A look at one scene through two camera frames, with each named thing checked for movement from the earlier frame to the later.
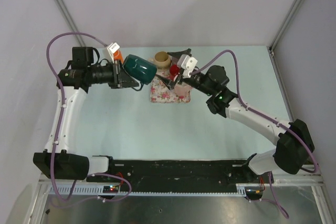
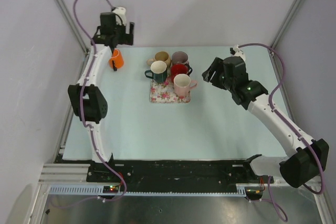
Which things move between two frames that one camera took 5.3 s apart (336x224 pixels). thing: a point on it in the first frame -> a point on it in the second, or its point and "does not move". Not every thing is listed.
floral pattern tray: x=160 y=93 does not move
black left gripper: x=121 y=78 -> x=126 y=39
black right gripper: x=170 y=83 -> x=217 y=65
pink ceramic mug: x=182 y=90 does not move
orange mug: x=117 y=55 does not move
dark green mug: x=139 y=69 -> x=159 y=70
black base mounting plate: x=173 y=171 does not move
